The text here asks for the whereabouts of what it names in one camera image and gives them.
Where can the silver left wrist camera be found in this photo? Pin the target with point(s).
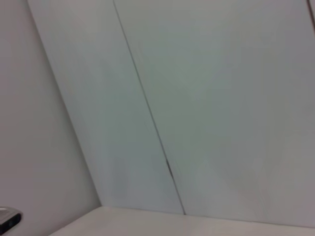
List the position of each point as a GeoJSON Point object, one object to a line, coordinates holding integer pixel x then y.
{"type": "Point", "coordinates": [9, 218]}

